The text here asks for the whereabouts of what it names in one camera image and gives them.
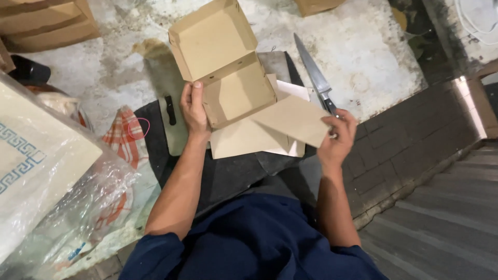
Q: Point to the person's right hand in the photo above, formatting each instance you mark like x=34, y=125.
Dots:
x=337, y=140

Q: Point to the person's left hand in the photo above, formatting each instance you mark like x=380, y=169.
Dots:
x=193, y=111

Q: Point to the person's right fingers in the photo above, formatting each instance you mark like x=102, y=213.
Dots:
x=333, y=122

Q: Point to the brown cardboard box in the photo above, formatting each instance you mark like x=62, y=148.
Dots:
x=221, y=66
x=317, y=6

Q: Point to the large kitchen knife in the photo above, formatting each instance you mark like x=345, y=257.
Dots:
x=316, y=76

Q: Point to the black mat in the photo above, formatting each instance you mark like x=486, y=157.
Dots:
x=225, y=171

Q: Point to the person's dark blue shirt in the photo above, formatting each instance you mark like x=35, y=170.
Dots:
x=253, y=241

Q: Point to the pink rubber band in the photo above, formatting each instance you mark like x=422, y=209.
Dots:
x=138, y=128

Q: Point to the red checkered cloth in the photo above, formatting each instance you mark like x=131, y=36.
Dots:
x=123, y=142

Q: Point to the clear plastic bag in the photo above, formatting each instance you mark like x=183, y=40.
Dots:
x=74, y=194

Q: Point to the white patterned box stack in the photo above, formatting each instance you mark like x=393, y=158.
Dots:
x=31, y=155

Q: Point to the stack of brown cardboard boxes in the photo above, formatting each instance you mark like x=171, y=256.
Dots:
x=44, y=23

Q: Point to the black round container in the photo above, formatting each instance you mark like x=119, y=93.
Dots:
x=29, y=72

